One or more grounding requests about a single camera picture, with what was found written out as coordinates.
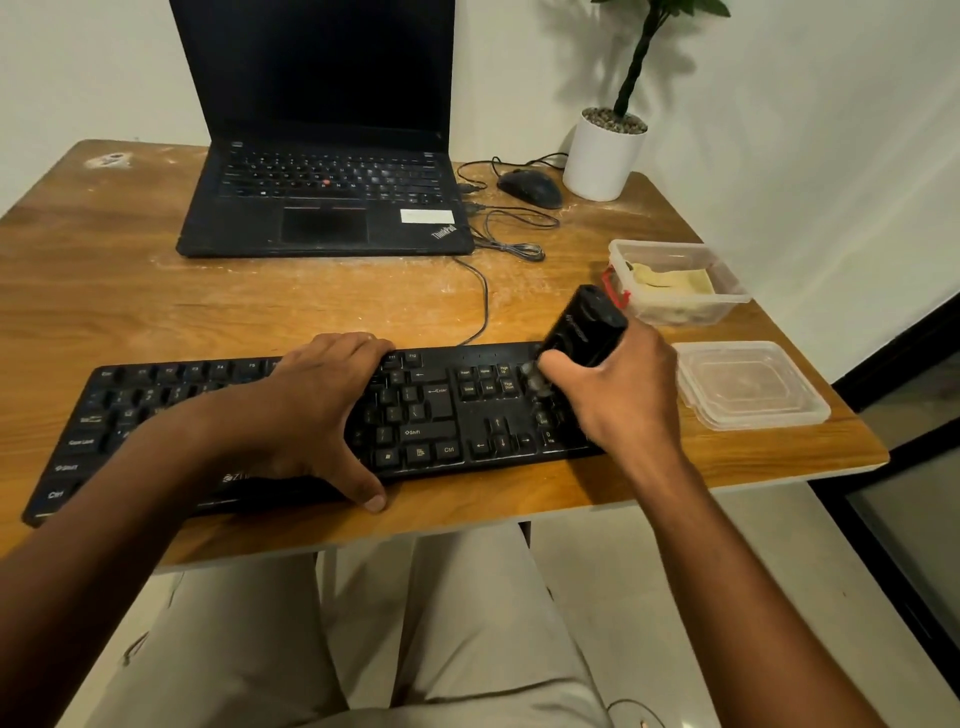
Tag person's right hand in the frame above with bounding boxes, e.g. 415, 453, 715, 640
537, 318, 688, 481

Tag clear plastic lid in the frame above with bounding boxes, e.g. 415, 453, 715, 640
670, 340, 833, 433

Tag black door frame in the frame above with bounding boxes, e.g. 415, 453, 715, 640
811, 291, 960, 655

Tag black mouse cable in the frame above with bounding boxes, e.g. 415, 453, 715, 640
456, 152, 571, 198

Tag clear plastic container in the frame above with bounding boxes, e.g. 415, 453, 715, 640
602, 238, 753, 328

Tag thin cable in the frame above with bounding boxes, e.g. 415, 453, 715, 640
604, 697, 667, 728

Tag green artificial plant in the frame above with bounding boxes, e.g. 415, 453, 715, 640
591, 0, 732, 121

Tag black computer mouse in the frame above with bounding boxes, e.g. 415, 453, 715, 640
496, 168, 564, 210

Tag yellow cloth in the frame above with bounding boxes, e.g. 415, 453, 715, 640
625, 261, 716, 298

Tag black keyboard cable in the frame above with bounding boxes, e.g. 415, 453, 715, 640
450, 199, 562, 348

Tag beige trousers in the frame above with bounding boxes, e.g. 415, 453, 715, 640
81, 522, 615, 728

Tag white plant pot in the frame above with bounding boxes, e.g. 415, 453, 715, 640
561, 107, 649, 203

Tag black computer keyboard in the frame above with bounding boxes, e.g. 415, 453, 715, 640
21, 341, 606, 528

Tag black handheld vacuum cleaner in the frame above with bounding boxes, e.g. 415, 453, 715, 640
522, 283, 630, 393

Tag person's left forearm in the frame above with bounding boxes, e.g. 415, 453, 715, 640
0, 390, 235, 728

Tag person's left hand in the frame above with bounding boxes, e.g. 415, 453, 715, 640
196, 332, 396, 514

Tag person's right forearm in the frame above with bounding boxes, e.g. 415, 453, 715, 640
621, 453, 890, 728

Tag black laptop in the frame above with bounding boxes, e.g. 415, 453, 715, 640
168, 0, 477, 259

